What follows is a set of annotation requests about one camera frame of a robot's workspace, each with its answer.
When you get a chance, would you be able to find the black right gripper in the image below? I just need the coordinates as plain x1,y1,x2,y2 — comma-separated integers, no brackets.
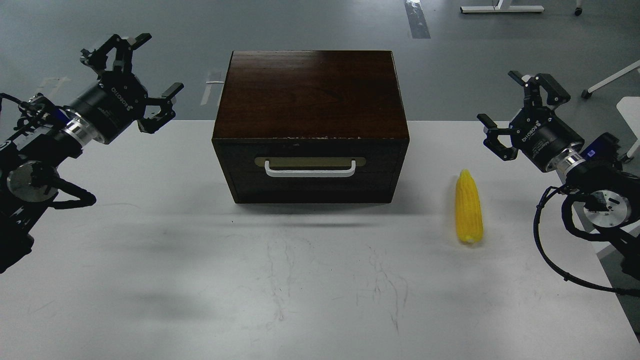
477,70,585,173

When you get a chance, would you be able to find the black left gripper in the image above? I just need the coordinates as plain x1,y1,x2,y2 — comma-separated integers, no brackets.
64,33,185,145

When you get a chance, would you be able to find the yellow corn cob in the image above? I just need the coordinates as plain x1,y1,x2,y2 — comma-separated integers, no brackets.
454,168,483,244

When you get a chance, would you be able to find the wooden drawer with white handle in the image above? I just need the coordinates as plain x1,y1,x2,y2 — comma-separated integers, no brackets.
213,139,409,204

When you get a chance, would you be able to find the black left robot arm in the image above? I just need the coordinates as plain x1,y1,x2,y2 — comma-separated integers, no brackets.
0,33,184,272

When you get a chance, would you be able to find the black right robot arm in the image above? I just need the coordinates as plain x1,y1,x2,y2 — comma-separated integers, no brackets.
477,70,639,279

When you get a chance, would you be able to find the dark wooden drawer cabinet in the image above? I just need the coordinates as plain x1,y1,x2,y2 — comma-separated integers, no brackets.
211,50,410,205

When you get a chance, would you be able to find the white furniture leg with caster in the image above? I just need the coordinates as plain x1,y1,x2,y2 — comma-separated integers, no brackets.
580,59,640,100

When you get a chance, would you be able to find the white table leg base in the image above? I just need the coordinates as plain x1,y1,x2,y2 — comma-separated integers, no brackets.
459,0,546,14

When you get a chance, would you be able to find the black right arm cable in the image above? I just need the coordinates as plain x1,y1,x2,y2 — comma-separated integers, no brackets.
532,185,640,298

